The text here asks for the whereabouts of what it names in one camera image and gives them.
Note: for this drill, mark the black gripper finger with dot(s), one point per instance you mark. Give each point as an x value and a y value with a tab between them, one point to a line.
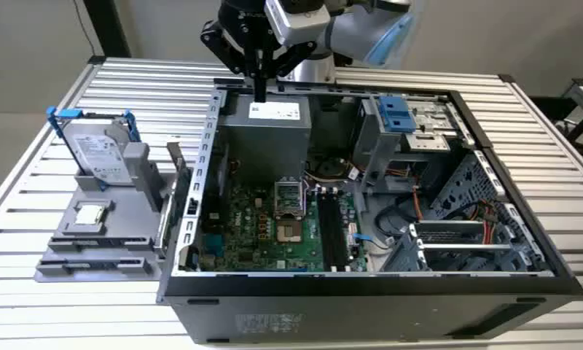
292	58
224	51

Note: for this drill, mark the dark RAM stick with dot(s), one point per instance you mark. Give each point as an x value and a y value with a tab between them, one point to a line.
101	241
92	263

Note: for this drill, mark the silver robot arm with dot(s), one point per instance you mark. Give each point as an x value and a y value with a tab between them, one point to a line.
350	36

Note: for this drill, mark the black RAM slot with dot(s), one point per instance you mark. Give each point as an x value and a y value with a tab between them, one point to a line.
324	226
329	226
341	226
336	226

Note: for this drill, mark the grey power supply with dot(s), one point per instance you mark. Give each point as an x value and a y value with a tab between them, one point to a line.
266	153

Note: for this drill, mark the blue plastic drive latch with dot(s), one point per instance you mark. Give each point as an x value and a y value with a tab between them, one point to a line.
393	120

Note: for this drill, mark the metal drive bay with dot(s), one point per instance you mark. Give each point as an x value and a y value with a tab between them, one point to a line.
425	143

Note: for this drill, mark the green graphics card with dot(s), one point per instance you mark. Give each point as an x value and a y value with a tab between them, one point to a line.
182	182

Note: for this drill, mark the hard disk in blue carrier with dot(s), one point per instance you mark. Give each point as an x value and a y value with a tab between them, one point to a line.
95	149

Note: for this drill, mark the thin locking lever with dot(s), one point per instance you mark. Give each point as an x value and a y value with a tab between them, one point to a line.
302	200

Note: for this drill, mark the CPU socket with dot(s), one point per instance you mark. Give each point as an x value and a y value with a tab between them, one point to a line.
289	231

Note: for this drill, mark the perforated metal cage panel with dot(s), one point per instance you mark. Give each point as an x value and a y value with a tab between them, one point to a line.
461	182

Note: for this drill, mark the grey parts rack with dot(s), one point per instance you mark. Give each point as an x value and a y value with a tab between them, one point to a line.
131	218

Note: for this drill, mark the green motherboard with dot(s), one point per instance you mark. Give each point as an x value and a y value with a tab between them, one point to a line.
245	240

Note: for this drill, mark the silver CPU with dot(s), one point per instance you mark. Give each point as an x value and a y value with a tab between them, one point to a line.
91	214

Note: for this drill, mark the metal disk bay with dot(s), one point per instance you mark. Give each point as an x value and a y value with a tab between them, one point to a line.
466	247

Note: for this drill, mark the black PC case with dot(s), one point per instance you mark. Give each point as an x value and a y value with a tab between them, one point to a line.
321	317

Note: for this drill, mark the black post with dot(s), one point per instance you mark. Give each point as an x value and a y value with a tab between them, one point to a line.
108	29

